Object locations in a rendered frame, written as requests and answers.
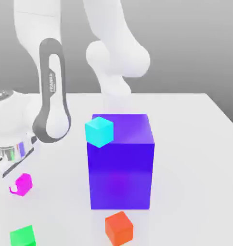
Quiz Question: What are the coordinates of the large blue box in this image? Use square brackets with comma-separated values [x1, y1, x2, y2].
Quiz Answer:
[87, 113, 155, 210]

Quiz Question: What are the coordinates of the small cyan cube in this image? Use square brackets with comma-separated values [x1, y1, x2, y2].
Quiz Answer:
[84, 116, 115, 148]

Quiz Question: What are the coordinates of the small green cube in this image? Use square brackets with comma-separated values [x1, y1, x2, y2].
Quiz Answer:
[9, 224, 37, 246]

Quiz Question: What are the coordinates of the small magenta cube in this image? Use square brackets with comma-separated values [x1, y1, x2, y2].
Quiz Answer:
[9, 172, 33, 197]

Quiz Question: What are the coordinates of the small orange cube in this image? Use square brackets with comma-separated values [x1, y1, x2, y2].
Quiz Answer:
[104, 211, 134, 246]

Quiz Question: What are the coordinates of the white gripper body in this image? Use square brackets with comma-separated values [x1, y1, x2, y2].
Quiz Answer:
[0, 147, 40, 185]

